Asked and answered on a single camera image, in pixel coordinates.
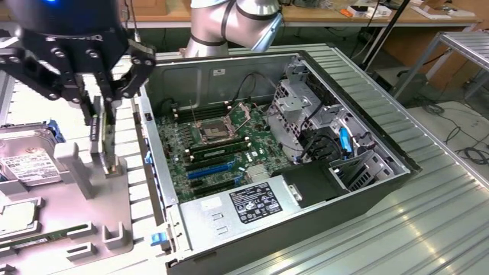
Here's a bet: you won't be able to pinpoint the blue disk bay latch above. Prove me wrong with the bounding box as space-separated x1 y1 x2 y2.
337 128 353 155

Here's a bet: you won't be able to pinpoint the thin metal locking lever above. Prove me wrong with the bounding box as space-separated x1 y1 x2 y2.
189 99 200 127

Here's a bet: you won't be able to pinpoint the perforated metal disk bay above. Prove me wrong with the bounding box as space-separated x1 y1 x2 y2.
267 79 345 162

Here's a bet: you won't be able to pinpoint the green motherboard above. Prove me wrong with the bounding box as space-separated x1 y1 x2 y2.
152 101 288 202

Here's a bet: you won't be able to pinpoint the metal socket cover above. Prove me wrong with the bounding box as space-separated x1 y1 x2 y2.
225 102 253 135

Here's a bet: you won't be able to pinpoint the wooden desk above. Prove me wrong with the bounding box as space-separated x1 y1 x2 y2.
0 0 484 29

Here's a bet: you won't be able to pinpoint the blue case clip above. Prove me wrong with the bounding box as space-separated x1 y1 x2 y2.
149 233 169 248

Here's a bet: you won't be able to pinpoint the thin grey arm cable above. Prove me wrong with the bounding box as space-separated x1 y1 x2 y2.
121 0 143 44

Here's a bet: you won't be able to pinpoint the silver power supply unit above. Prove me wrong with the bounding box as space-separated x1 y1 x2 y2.
179 174 304 250

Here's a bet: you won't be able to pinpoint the open black PC case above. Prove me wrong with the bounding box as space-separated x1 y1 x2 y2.
133 50 424 272

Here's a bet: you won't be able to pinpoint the black and white box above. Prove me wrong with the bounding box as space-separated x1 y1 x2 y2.
348 5 393 18

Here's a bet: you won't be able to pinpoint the black tripod pole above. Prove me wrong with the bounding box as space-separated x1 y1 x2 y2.
361 0 411 71

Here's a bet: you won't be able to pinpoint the black floor cables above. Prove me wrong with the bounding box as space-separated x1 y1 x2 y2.
419 99 489 167

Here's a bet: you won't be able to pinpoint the CPU socket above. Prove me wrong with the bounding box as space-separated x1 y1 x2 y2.
199 117 243 143

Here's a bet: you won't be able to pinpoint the green RAM stick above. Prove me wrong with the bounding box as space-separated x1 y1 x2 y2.
0 227 90 250

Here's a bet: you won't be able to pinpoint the small silver chipset heatsink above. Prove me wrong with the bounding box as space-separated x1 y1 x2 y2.
245 166 272 182

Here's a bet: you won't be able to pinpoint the blue expansion slot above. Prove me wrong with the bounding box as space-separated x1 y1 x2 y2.
185 161 235 179

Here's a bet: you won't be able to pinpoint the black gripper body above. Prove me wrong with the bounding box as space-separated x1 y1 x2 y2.
6 0 129 76

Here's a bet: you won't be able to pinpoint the black box under table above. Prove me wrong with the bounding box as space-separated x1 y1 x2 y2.
372 67 429 104

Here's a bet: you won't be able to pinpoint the black wire in case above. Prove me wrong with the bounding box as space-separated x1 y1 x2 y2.
236 72 277 104

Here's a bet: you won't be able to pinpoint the grey parts rack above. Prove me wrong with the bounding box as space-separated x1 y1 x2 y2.
0 140 135 275

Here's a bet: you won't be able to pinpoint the silver CPU chip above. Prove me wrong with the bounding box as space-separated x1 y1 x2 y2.
0 203 40 231

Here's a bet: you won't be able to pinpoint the black plastic air shroud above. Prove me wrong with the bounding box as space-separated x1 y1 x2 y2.
272 164 349 209

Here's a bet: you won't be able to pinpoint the white flat box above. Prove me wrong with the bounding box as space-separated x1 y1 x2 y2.
409 4 455 20

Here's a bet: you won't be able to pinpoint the installed RAM stick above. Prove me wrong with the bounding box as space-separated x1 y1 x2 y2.
189 140 253 162

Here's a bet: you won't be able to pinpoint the green RAM module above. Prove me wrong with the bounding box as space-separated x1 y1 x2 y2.
88 111 120 174

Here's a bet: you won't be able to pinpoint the metal slat side table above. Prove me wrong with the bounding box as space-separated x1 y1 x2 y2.
392 30 489 100

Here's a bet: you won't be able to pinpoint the hard disk with blue carrier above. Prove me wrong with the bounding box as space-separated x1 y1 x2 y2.
0 119 67 187

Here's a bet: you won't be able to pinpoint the black expansion slot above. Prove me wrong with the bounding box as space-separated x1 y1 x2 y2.
189 178 239 199

